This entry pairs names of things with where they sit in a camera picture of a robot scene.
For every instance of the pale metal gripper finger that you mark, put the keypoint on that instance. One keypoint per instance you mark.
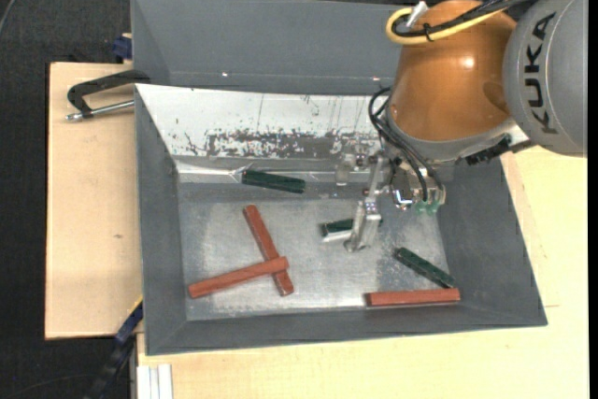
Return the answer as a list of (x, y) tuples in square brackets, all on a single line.
[(362, 229), (345, 170)]

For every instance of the dark green flat block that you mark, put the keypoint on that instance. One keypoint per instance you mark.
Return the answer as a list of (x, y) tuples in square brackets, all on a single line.
[(425, 267), (338, 226), (273, 182)]

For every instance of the red-brown flat block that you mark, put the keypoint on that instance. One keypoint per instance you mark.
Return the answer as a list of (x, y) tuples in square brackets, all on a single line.
[(266, 243), (233, 279), (411, 297)]

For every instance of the grey metal bin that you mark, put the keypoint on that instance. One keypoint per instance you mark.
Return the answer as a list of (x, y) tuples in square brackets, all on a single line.
[(289, 42)]

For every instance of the pale wood flat board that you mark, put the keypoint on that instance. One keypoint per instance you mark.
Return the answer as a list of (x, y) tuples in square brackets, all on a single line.
[(93, 201)]

